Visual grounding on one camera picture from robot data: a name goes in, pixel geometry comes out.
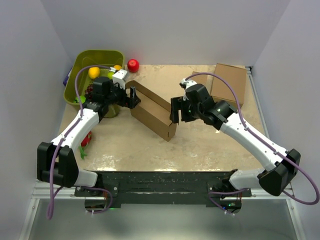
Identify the small orange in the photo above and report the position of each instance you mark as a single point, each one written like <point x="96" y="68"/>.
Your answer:
<point x="117" y="67"/>

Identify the right aluminium rail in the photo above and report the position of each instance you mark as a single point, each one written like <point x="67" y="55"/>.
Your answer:
<point x="291" y="205"/>

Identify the cardboard paper box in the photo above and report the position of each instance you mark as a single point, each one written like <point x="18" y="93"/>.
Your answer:
<point x="153" y="111"/>

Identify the small folded cardboard box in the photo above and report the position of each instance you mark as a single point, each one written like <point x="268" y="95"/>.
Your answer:
<point x="200" y="79"/>

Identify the green pear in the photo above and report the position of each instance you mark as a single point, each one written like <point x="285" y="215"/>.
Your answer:
<point x="110" y="74"/>

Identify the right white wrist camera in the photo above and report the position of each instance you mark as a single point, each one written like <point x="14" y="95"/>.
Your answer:
<point x="185" y="84"/>

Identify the red dragon fruit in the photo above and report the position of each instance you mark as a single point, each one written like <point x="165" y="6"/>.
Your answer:
<point x="83" y="145"/>

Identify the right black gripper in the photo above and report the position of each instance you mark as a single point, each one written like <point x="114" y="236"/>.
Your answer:
<point x="175" y="106"/>

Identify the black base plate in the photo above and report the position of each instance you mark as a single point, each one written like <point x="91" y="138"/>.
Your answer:
<point x="209" y="188"/>

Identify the large folded cardboard box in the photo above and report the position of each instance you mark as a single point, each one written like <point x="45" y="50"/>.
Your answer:
<point x="236" y="77"/>

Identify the purple white booklet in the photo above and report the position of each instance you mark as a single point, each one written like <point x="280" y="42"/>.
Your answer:
<point x="66" y="78"/>

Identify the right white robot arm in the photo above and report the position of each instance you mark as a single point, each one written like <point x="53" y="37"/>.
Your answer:
<point x="276" y="173"/>

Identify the red apple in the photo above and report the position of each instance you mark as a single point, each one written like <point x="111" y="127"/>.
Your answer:
<point x="133" y="65"/>

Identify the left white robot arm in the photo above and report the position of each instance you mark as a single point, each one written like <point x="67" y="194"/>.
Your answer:
<point x="56" y="161"/>

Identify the yellow lemon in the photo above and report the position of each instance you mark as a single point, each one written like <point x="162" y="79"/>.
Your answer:
<point x="94" y="72"/>

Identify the green plastic basket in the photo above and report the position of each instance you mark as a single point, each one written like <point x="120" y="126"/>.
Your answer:
<point x="86" y="58"/>

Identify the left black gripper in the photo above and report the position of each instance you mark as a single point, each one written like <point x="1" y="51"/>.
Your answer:
<point x="131" y="102"/>

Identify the green lime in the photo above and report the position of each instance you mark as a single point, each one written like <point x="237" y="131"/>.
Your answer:
<point x="80" y="99"/>

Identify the dark grapes in basket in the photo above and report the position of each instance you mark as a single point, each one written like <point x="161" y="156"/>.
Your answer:
<point x="88" y="90"/>

